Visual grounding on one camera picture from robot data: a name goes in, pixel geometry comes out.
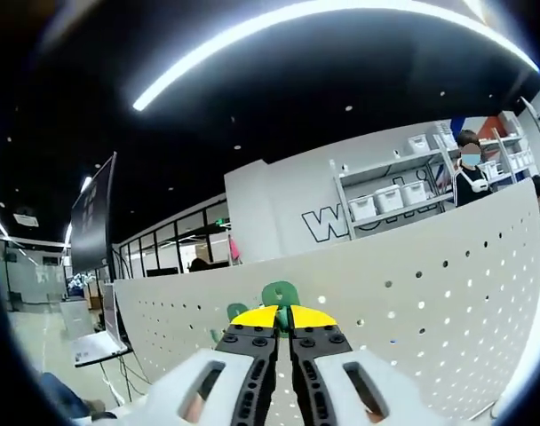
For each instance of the group of white storage bins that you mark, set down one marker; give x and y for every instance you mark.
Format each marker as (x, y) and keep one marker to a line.
(389, 198)

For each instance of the long ceiling light strip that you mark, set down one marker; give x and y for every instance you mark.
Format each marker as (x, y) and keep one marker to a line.
(296, 46)

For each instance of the grey metal shelf rack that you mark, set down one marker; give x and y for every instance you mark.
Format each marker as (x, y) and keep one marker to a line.
(385, 171)

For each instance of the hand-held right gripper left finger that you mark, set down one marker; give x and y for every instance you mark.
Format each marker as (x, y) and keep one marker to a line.
(252, 368)

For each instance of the computer monitor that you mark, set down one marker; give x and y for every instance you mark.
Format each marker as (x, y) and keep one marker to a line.
(110, 310)

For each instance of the green hook assembly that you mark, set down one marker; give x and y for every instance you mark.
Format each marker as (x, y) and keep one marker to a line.
(276, 290)
(236, 310)

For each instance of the grey perforated mounting plate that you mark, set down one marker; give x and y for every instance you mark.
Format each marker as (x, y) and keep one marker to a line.
(363, 275)

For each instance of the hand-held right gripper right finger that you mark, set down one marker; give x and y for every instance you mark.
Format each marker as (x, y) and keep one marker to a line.
(314, 368)

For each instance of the green exit sign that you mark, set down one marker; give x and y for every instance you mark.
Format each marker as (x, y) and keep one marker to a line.
(219, 219)

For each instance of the white ceiling air conditioner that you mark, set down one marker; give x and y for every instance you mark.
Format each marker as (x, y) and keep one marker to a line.
(26, 218)

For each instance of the white side table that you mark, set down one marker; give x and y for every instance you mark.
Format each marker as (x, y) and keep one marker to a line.
(99, 348)

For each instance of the dark hanging banner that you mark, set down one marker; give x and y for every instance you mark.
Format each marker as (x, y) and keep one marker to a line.
(92, 222)

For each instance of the pink cloth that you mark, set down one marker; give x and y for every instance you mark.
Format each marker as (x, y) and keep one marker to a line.
(235, 250)

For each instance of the white cabinet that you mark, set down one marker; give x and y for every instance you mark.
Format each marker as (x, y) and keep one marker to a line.
(77, 317)

